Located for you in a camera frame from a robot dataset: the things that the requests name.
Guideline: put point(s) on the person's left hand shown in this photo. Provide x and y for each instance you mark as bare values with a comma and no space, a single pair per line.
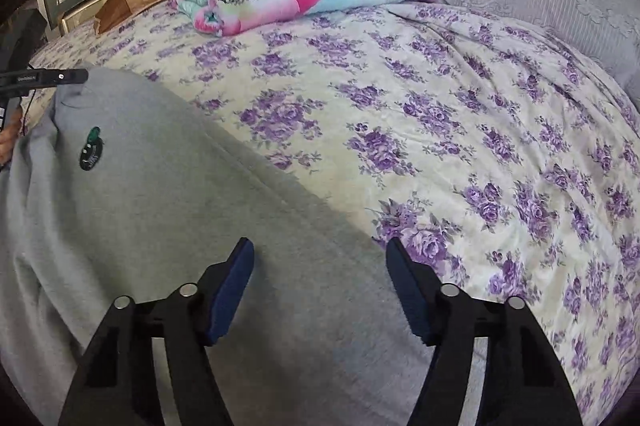
7,145

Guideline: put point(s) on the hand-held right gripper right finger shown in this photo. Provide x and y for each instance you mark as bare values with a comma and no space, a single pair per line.
410,291

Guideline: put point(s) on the purple floral bedspread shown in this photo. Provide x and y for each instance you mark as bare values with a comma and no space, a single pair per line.
450,105

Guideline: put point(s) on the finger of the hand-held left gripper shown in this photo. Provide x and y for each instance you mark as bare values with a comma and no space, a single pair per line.
55,77

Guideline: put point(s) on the grey sweater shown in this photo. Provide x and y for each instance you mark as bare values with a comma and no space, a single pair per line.
150,206

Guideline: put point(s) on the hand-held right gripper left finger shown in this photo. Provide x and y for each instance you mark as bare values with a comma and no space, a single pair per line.
232,296

